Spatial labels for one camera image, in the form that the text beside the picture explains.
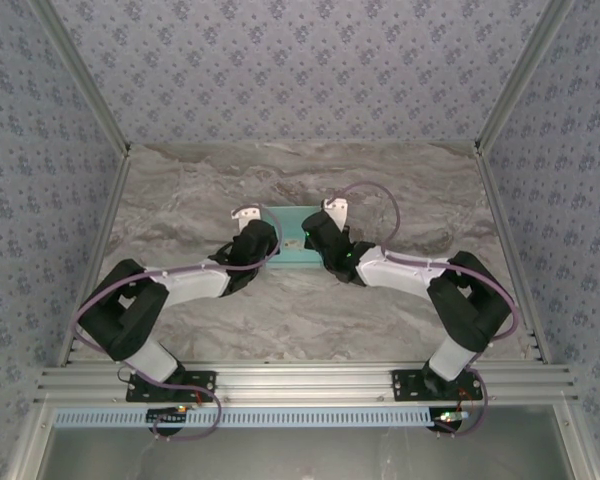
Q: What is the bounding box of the teal paper box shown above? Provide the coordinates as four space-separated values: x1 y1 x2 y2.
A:
261 203 327 272

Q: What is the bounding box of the black controller board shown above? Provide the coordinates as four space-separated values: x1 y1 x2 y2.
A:
431 407 470 434
146 406 192 435

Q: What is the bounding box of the grey metal panel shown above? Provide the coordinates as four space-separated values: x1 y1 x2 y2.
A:
9 403 592 480

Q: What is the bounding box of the aluminium frame cross rail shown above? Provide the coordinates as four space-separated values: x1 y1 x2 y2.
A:
33 362 580 407

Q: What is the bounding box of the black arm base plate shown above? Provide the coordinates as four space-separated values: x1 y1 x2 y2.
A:
125 368 218 404
390 368 484 404

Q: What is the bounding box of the aluminium frame side rail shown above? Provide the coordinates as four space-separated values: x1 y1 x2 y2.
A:
56 143 132 367
473 141 552 365

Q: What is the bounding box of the light blue slotted cable duct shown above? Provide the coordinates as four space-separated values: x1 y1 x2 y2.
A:
52 405 547 430

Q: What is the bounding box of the aluminium frame upright post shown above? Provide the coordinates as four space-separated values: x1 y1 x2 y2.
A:
28 0 132 157
473 0 577 152

